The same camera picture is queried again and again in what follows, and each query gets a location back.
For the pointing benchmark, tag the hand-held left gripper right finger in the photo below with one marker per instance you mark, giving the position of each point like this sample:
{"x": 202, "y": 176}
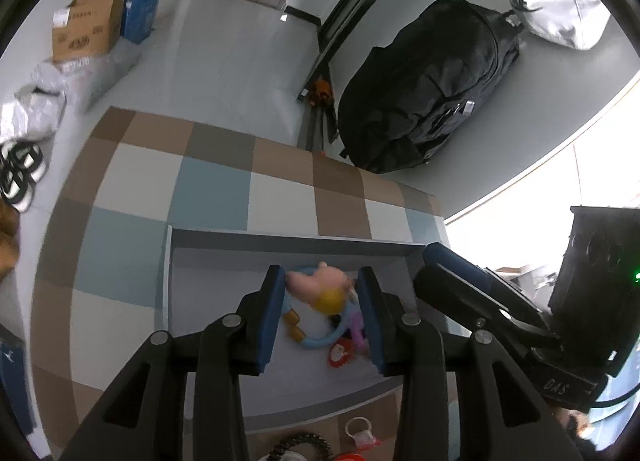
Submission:
{"x": 372, "y": 321}

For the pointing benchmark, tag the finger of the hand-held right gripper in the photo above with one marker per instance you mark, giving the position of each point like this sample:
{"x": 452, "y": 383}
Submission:
{"x": 460, "y": 301}
{"x": 450, "y": 261}

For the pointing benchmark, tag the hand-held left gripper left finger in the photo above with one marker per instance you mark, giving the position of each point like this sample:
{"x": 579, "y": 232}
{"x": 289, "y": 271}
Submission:
{"x": 267, "y": 321}

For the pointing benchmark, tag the pink and yellow pig toy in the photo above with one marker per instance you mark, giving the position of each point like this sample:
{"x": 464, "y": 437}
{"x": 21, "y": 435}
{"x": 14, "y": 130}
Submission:
{"x": 310, "y": 286}

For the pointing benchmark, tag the light blue bangle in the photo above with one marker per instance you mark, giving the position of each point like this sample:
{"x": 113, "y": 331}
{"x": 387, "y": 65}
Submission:
{"x": 320, "y": 342}

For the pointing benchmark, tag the grey cardboard box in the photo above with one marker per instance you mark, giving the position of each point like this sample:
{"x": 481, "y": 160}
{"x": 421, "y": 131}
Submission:
{"x": 210, "y": 281}

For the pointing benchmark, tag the orange bead ornament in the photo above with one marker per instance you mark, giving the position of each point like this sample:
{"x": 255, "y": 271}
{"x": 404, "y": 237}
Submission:
{"x": 295, "y": 328}

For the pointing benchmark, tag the red santa charm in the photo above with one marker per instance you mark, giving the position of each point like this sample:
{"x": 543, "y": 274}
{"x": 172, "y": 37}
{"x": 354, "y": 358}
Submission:
{"x": 340, "y": 353}

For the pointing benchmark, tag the bright window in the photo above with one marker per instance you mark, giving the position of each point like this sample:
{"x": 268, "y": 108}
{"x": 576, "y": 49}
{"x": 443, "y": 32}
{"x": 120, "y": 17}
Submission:
{"x": 525, "y": 231}

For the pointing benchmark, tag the checkered tablecloth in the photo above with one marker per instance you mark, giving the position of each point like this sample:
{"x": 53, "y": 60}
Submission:
{"x": 215, "y": 191}

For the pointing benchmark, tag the black backpack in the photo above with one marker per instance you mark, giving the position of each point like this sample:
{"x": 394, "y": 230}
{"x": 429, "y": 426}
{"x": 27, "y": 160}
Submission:
{"x": 425, "y": 91}

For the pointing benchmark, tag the orange tool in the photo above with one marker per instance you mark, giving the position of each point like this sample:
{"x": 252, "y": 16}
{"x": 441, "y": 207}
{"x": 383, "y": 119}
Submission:
{"x": 321, "y": 93}

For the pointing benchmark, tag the dark blue shoe box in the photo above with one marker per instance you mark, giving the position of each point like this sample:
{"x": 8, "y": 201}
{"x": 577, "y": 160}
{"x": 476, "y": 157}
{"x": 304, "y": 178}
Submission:
{"x": 12, "y": 381}

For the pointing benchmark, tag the black rack pole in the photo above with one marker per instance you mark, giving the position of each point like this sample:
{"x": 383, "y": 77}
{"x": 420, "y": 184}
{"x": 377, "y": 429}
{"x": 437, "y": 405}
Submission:
{"x": 350, "y": 16}

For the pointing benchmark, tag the brown boot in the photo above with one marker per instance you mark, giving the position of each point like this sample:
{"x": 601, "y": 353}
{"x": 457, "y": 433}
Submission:
{"x": 6, "y": 241}

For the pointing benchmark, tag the grey parcel bag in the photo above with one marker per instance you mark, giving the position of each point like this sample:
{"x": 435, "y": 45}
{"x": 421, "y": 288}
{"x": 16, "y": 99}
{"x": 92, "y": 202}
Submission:
{"x": 105, "y": 76}

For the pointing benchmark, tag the silver plastic bags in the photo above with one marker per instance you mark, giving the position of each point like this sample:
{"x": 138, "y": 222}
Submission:
{"x": 35, "y": 111}

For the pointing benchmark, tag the blue cardboard box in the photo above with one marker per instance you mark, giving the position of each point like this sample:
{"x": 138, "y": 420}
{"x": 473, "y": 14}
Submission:
{"x": 142, "y": 16}

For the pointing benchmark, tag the brown cardboard box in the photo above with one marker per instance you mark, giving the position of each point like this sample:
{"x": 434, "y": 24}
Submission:
{"x": 85, "y": 36}

